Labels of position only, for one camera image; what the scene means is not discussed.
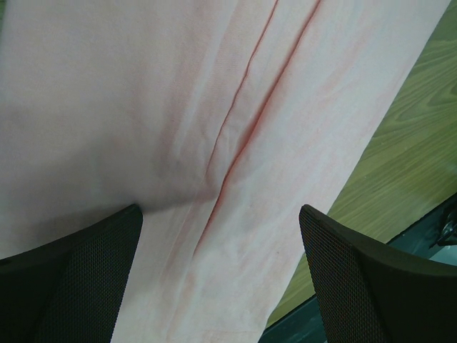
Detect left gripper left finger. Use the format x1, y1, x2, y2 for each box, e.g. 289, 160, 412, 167
1, 205, 143, 342

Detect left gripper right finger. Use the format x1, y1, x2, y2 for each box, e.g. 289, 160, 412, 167
299, 205, 456, 342

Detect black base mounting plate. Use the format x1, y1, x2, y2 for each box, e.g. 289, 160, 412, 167
260, 195, 456, 343

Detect salmon pink t-shirt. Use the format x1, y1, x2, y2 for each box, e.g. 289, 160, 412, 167
1, 1, 448, 342

